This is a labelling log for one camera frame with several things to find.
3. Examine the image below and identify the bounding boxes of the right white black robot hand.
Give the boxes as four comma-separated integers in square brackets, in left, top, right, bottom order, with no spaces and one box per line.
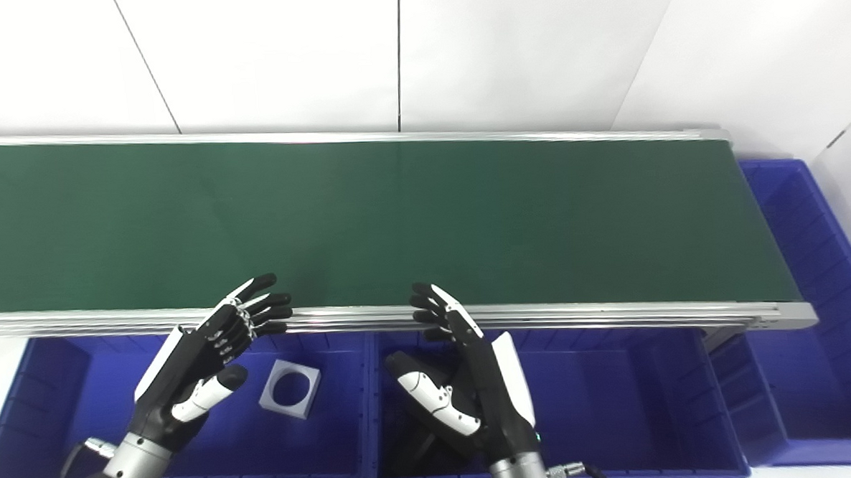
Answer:
[382,278,540,465]

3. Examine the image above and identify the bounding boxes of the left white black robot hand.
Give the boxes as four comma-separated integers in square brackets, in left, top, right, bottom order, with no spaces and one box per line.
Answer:
[122,272,300,454]

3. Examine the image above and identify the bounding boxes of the black part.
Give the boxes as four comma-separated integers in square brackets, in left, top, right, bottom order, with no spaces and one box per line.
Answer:
[379,402,479,478]

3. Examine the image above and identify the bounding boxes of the white square part round hole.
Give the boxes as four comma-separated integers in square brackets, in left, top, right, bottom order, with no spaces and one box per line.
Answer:
[257,357,324,421]

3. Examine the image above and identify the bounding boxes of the blue plastic bin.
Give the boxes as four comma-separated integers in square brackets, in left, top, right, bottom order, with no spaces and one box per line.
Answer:
[362,315,753,478]
[0,322,379,478]
[702,154,851,472]

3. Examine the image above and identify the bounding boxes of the green conveyor belt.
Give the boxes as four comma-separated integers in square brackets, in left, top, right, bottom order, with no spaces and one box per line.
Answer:
[0,100,819,365]

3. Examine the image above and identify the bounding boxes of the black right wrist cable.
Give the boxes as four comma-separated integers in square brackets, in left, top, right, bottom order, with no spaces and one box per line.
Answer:
[545,461,616,478]

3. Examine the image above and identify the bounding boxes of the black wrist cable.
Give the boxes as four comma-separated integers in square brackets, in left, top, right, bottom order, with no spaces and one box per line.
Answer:
[545,461,616,478]
[47,438,117,478]

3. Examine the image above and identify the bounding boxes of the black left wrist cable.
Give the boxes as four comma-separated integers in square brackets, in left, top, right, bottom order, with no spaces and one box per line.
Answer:
[47,438,117,478]

